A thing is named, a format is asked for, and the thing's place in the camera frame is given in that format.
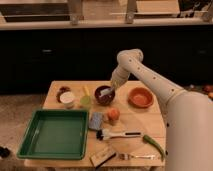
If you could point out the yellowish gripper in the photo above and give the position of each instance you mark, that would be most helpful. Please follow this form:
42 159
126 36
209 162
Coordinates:
115 85

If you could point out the grey blue towel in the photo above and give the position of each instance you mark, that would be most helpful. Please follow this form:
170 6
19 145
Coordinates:
105 92

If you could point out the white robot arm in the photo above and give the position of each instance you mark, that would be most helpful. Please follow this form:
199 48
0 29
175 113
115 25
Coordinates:
189 134

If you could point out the purple bowl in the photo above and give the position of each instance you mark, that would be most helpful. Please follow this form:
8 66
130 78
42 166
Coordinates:
103 100

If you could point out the orange bowl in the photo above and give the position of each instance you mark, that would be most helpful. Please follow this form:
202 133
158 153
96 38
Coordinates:
140 97

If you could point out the orange toy fruit on stand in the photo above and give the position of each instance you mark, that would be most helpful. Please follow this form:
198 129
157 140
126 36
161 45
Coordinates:
113 115

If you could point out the blue sponge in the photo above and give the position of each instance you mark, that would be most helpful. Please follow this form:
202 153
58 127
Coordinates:
96 121

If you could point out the wooden table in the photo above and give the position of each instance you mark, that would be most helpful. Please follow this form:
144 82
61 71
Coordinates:
149 121

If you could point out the white cup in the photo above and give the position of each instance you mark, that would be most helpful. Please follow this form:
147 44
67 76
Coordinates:
67 99

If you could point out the dark red toy item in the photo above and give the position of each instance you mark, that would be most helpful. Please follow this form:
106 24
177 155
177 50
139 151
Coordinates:
61 91

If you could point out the green chili pepper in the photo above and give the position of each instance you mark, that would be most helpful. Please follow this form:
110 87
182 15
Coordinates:
155 144

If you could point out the silver fork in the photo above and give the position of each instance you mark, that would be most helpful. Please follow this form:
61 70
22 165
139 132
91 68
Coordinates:
125 156

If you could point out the wooden block with black edge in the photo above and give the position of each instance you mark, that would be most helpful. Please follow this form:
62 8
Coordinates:
102 156

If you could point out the green plastic tray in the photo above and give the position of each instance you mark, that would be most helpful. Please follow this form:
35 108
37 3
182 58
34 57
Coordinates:
55 134

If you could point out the black object on floor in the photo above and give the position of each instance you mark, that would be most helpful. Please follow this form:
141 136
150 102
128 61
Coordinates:
4 152

